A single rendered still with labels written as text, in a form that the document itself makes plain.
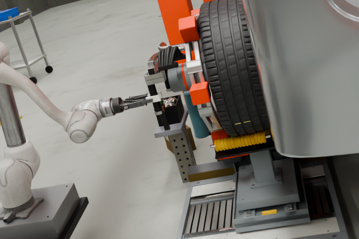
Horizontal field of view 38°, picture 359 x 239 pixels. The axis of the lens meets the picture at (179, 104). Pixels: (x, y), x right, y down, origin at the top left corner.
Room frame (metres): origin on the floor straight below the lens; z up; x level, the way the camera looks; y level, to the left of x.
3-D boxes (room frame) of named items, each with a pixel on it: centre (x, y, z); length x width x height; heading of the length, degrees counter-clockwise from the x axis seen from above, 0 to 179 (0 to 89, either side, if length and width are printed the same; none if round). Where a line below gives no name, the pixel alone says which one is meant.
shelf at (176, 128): (3.11, 0.06, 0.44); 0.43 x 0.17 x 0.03; 167
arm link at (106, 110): (2.40, 0.33, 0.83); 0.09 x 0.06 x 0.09; 167
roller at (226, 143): (2.33, -0.23, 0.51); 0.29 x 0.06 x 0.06; 77
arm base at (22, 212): (2.43, 0.93, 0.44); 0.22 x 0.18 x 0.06; 158
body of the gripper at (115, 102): (2.39, 0.26, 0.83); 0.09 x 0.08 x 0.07; 77
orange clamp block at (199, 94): (2.16, -0.10, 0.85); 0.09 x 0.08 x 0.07; 167
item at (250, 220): (2.43, -0.33, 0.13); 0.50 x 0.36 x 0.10; 167
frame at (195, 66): (2.47, -0.16, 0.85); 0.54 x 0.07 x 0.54; 167
